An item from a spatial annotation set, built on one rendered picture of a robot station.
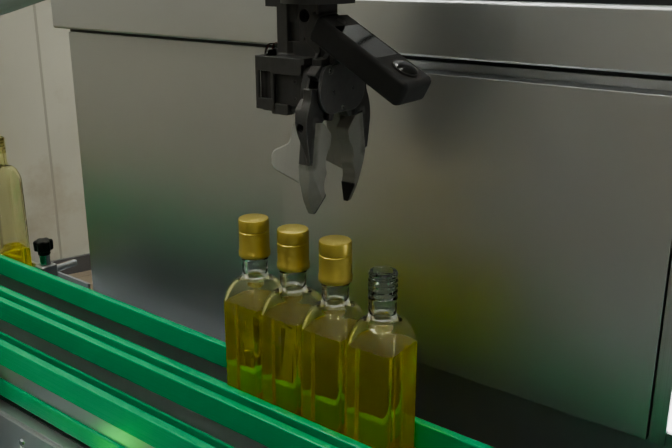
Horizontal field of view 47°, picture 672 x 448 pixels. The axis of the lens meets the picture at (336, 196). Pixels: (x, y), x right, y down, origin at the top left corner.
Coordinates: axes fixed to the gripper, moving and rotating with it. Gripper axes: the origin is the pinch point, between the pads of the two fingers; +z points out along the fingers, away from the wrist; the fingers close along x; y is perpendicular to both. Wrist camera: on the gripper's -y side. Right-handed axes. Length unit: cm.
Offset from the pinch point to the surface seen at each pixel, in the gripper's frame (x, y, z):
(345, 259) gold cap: 0.6, -1.6, 6.2
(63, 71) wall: -151, 266, 24
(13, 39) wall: -132, 273, 8
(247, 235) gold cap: 1.3, 11.1, 6.1
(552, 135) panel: -11.9, -17.3, -6.3
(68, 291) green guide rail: -4, 53, 25
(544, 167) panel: -11.9, -16.7, -3.0
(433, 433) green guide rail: -3.1, -10.3, 24.8
